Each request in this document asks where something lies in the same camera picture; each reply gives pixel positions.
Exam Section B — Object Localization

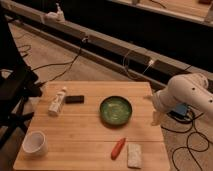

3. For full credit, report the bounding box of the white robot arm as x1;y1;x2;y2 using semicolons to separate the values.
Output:
146;73;213;126

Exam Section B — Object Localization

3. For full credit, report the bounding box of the black floor cable left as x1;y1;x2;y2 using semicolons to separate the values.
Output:
15;37;88;88

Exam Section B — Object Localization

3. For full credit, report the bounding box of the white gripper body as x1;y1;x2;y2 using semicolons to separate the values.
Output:
152;90;169;113

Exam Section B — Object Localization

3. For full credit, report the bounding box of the grey sponge block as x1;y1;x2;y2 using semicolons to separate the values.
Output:
127;144;142;169

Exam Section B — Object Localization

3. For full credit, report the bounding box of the orange carrot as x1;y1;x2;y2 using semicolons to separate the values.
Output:
111;138;126;160

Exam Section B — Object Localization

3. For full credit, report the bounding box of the white plastic bottle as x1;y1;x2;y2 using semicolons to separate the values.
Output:
48;87;67;116

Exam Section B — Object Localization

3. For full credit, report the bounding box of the black chair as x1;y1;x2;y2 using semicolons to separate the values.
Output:
0;5;42;149

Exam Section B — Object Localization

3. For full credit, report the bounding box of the green ceramic bowl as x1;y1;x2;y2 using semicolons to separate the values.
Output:
99;96;132;126

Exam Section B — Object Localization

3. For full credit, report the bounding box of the white cable with plug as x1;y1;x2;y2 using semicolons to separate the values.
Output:
121;49;156;78

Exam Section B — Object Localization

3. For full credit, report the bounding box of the black floor cable right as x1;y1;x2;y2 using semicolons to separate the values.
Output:
162;109;213;171

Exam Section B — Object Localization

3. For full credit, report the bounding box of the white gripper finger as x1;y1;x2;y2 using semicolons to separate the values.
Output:
144;95;153;100
151;111;163;126

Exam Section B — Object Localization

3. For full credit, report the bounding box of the black rectangular block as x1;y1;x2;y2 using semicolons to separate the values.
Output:
65;95;84;104

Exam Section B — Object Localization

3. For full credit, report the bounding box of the black floor cable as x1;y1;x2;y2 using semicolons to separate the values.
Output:
15;37;88;88
162;109;213;171

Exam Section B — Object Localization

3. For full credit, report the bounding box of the blue box on floor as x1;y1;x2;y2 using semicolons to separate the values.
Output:
171;104;189;117

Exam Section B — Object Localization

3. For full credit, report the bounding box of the white cup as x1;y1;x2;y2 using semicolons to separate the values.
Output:
22;131;48;157

